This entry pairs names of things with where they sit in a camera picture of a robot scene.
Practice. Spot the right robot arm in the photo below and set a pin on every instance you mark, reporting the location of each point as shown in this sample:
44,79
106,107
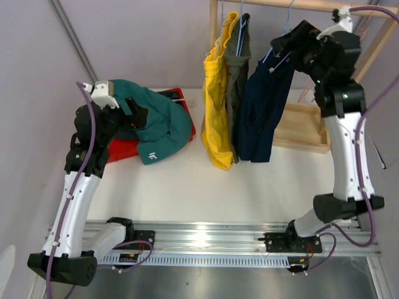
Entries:
343,109

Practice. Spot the yellow shorts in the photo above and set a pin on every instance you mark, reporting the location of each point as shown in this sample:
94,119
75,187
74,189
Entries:
214,134

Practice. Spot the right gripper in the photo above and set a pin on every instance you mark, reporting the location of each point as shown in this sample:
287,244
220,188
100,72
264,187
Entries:
305,31

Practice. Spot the dark grey shorts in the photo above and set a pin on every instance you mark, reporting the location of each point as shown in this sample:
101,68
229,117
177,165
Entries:
130,135

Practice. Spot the aluminium rail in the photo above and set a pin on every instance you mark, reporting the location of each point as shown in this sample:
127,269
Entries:
232,238

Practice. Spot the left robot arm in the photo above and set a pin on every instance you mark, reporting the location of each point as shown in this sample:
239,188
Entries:
65,257

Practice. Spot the wooden clothes rack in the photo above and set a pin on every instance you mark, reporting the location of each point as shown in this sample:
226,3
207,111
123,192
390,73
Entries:
301,126

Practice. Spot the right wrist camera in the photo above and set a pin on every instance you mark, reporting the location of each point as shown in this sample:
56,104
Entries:
342,22

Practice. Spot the red plastic bin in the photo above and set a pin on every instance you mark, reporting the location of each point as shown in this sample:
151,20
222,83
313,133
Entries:
124,149

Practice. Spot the slotted cable duct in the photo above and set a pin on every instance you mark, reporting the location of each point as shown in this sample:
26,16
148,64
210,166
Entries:
197,260

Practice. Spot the blue hanger of olive shorts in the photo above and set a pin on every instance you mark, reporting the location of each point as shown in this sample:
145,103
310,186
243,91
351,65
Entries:
243,23

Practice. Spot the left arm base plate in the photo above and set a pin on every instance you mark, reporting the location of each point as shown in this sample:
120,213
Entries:
146,235

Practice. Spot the teal green shorts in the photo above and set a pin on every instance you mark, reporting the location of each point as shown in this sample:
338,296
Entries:
125,89

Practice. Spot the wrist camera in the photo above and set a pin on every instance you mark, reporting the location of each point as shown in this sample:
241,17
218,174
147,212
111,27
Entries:
342,22
102,94

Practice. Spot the navy blue shorts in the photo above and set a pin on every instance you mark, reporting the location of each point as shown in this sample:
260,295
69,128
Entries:
264,98

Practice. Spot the blue hanger of yellow shorts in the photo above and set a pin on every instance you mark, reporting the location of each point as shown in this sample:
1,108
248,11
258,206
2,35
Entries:
221,24

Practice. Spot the pink hanger of teal shorts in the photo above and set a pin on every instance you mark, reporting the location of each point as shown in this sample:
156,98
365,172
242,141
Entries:
308,88

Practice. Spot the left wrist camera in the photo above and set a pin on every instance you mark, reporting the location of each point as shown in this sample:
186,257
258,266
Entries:
102,94

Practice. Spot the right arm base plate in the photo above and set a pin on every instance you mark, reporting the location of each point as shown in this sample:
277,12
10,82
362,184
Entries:
290,243

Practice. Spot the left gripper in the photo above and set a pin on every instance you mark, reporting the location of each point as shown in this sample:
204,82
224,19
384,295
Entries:
138,119

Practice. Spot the olive green shorts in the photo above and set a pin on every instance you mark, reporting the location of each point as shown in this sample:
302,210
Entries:
238,68

